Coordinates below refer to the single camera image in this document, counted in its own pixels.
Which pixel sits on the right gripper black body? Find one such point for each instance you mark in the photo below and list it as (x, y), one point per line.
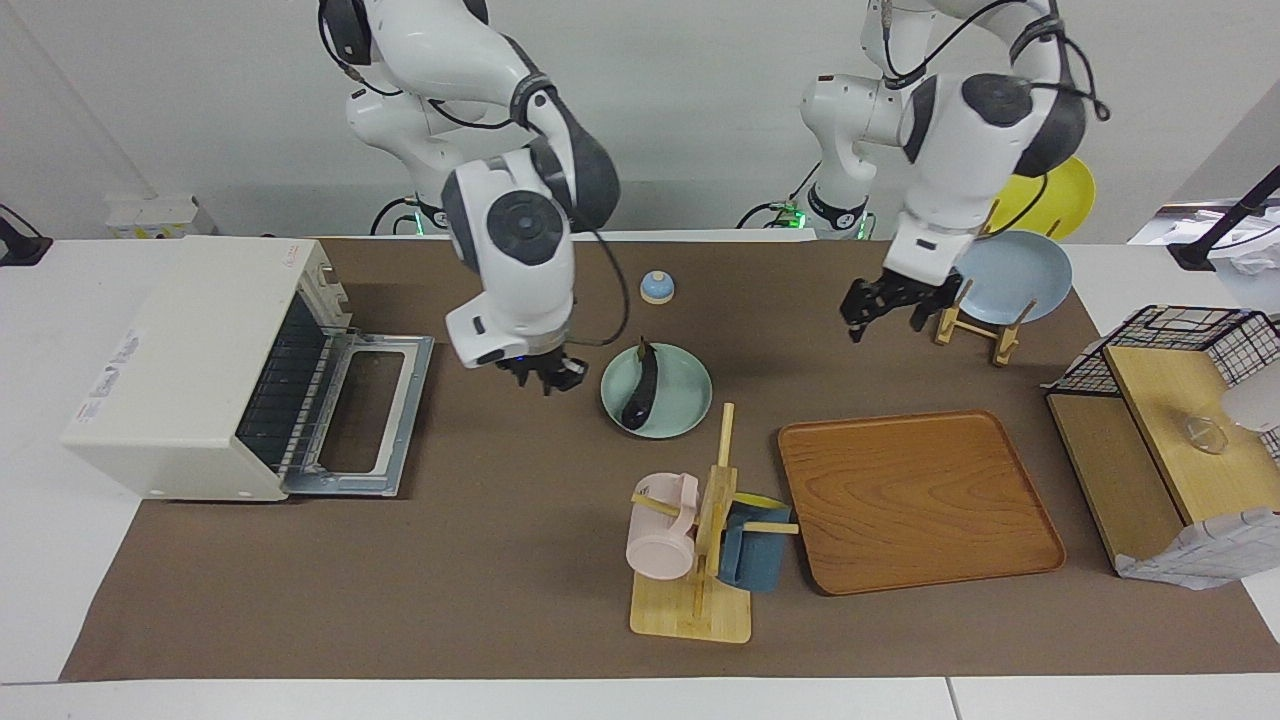
(535, 360)

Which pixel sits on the white power strip box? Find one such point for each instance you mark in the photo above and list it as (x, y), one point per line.
(155, 215)

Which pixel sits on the toaster oven glass door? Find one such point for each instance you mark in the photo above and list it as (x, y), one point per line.
(410, 420)

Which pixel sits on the light green plate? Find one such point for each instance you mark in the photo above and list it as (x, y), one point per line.
(675, 395)

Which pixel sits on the wooden plate rack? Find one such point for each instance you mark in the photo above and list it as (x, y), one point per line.
(1005, 335)

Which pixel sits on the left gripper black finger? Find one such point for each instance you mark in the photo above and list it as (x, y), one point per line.
(921, 316)
(853, 318)

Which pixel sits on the small blue and cream bell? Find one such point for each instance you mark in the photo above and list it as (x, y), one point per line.
(657, 289)

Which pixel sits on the white toaster oven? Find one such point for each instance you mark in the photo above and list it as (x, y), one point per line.
(190, 370)

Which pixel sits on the dark purple eggplant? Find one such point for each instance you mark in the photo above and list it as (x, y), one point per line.
(645, 385)

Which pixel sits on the wooden mug tree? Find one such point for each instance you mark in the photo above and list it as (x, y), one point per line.
(712, 520)

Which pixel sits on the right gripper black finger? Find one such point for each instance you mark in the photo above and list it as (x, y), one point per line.
(572, 375)
(527, 378)

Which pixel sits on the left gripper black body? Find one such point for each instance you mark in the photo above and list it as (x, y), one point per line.
(900, 290)

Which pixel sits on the dark blue mug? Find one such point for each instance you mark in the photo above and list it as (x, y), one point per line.
(752, 555)

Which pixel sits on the wooden serving tray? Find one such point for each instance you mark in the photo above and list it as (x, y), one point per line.
(915, 500)

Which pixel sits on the black camera stand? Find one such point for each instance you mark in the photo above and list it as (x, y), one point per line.
(1225, 225)
(20, 240)

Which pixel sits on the wooden shelf unit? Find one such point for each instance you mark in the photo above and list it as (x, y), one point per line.
(1150, 450)

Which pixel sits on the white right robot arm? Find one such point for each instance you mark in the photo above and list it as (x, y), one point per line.
(500, 200)

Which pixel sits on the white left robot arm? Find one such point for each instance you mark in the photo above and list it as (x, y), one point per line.
(960, 120)

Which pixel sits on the brown table mat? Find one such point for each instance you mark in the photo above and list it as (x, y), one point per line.
(520, 520)

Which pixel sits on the yellow plate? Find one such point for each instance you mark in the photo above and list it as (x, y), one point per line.
(1065, 195)

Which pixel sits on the crumpled white plastic sheet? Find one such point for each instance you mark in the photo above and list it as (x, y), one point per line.
(1250, 265)

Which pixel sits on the light blue plate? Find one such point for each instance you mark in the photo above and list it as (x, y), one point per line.
(1015, 275)

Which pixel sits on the pink mug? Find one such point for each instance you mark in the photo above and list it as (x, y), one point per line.
(660, 535)

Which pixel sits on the clear glass cup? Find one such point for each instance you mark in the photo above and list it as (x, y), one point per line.
(1206, 435)

